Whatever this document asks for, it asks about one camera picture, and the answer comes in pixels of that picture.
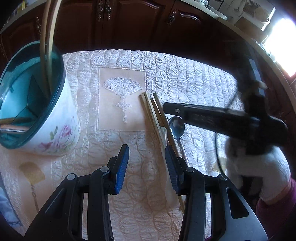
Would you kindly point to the metal spoon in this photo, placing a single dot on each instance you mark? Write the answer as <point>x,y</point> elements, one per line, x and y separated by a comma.
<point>177,127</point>

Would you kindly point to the dark wooden lower cabinets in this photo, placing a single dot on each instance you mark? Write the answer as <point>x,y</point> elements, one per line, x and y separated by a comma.
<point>174,27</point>

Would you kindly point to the floral utensil cup teal rim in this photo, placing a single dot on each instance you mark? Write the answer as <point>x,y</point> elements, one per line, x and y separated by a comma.
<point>52,124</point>

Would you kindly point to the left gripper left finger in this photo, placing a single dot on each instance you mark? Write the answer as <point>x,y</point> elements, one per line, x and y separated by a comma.
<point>118,166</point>

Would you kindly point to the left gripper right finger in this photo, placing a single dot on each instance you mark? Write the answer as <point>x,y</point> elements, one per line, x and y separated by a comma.
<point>176,168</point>

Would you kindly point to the metal fork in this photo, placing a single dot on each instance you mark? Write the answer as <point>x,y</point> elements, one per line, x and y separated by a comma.
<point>18,132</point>

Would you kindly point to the white quilted table mat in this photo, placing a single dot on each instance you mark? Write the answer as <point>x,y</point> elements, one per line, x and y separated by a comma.
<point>106,86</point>

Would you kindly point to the right hand white glove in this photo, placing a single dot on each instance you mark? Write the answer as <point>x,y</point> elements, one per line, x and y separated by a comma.
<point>271,166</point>

